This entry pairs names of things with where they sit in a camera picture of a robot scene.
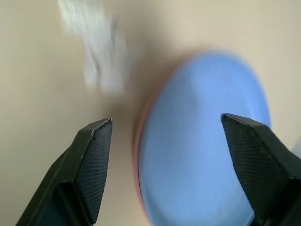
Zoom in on blue plate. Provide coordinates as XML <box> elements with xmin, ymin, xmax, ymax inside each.
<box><xmin>138</xmin><ymin>48</ymin><xmax>273</xmax><ymax>225</ymax></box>

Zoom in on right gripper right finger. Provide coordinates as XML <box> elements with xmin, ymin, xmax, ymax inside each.
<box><xmin>221</xmin><ymin>113</ymin><xmax>301</xmax><ymax>226</ymax></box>

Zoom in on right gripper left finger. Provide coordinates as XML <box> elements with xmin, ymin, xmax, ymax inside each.
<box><xmin>16</xmin><ymin>118</ymin><xmax>113</xmax><ymax>226</ymax></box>

